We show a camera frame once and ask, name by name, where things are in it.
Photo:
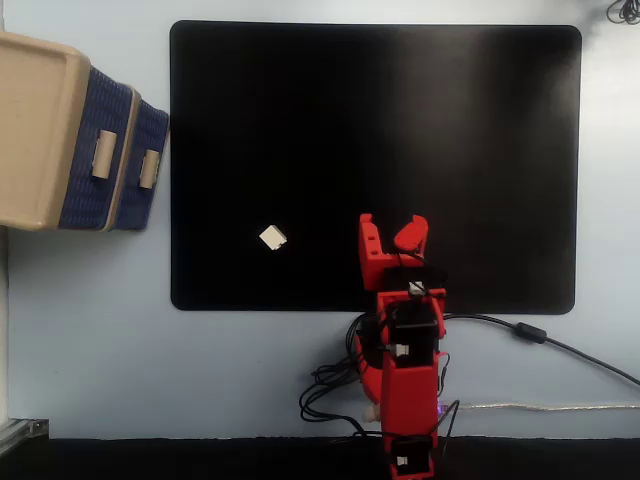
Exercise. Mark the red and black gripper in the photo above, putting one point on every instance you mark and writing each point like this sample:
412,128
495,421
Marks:
415,280

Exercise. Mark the small white block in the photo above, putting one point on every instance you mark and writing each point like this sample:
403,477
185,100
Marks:
272,237

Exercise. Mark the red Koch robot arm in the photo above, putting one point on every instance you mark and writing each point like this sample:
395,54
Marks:
407,395

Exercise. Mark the large black mat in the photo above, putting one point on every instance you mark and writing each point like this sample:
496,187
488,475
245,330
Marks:
320,125

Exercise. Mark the beige drawer cabinet frame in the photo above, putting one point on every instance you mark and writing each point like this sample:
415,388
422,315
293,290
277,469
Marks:
30,135

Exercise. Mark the aluminium profile rail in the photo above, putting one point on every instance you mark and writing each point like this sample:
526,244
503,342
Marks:
20,431

